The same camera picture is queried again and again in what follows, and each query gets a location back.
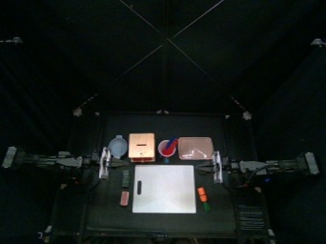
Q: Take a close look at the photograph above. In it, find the clear pink plastic container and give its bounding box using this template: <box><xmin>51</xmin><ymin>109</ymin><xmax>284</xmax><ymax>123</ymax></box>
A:
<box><xmin>177</xmin><ymin>136</ymin><xmax>216</xmax><ymax>161</ymax></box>

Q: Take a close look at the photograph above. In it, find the small wooden box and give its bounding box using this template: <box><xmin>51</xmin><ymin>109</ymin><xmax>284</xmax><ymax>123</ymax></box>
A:
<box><xmin>127</xmin><ymin>132</ymin><xmax>157</xmax><ymax>163</ymax></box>

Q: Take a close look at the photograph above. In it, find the orange toy carrot green top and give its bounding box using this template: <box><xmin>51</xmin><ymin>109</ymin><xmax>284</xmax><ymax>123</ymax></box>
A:
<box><xmin>197</xmin><ymin>187</ymin><xmax>212</xmax><ymax>214</ymax></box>

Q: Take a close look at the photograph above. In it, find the red toy utensil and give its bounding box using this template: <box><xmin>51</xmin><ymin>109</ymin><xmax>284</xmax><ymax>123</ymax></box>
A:
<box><xmin>165</xmin><ymin>140</ymin><xmax>180</xmax><ymax>154</ymax></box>

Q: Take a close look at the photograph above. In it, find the salmon eraser block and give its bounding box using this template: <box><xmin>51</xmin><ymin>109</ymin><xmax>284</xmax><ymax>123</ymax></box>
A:
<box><xmin>119</xmin><ymin>191</ymin><xmax>130</xmax><ymax>207</ymax></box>

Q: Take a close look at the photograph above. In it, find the white cutting board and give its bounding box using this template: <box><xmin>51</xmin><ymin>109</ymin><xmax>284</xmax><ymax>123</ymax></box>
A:
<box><xmin>131</xmin><ymin>164</ymin><xmax>198</xmax><ymax>214</ymax></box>

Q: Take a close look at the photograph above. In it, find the white printed label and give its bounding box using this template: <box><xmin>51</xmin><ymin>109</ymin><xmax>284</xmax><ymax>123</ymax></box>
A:
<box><xmin>237</xmin><ymin>204</ymin><xmax>265</xmax><ymax>233</ymax></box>

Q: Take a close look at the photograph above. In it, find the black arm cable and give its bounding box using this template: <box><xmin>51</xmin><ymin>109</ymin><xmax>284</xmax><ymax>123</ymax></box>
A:
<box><xmin>244</xmin><ymin>163</ymin><xmax>276</xmax><ymax>189</ymax></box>

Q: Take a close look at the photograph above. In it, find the metal frame bracket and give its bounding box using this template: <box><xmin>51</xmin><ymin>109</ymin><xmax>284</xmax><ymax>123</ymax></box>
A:
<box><xmin>0</xmin><ymin>36</ymin><xmax>25</xmax><ymax>45</ymax></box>

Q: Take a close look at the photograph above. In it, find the thin diagonal frame wire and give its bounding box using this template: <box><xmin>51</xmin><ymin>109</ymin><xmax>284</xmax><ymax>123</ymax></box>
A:
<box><xmin>75</xmin><ymin>0</ymin><xmax>253</xmax><ymax>115</ymax></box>
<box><xmin>78</xmin><ymin>0</ymin><xmax>228</xmax><ymax>109</ymax></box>

